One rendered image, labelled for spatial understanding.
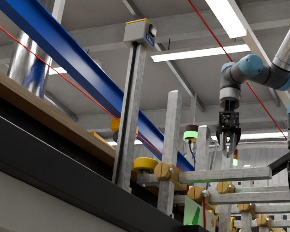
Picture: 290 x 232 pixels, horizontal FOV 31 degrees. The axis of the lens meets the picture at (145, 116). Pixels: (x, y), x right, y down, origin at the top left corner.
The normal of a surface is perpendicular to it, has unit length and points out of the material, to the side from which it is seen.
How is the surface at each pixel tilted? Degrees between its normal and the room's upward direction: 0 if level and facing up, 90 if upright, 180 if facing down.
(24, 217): 90
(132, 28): 90
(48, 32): 90
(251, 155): 90
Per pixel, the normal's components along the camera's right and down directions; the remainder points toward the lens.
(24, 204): 0.87, -0.11
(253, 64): 0.41, -0.33
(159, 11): -0.11, 0.91
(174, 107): -0.48, -0.40
